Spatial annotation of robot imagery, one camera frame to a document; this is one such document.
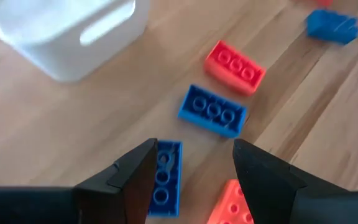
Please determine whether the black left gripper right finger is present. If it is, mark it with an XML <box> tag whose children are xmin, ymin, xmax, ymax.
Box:
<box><xmin>232</xmin><ymin>138</ymin><xmax>358</xmax><ymax>224</ymax></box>

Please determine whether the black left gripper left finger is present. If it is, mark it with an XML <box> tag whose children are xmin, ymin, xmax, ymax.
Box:
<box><xmin>0</xmin><ymin>138</ymin><xmax>158</xmax><ymax>224</ymax></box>

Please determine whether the orange toy building block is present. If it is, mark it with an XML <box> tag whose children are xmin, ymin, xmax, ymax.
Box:
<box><xmin>206</xmin><ymin>179</ymin><xmax>255</xmax><ymax>224</ymax></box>

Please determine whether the blue toy building block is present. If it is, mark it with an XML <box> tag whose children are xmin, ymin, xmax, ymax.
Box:
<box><xmin>147</xmin><ymin>139</ymin><xmax>183</xmax><ymax>218</ymax></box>
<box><xmin>177</xmin><ymin>83</ymin><xmax>248</xmax><ymax>139</ymax></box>
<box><xmin>305</xmin><ymin>8</ymin><xmax>358</xmax><ymax>46</ymax></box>

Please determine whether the white plastic bin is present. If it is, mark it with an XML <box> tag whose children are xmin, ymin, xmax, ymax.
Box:
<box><xmin>0</xmin><ymin>0</ymin><xmax>151</xmax><ymax>83</ymax></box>

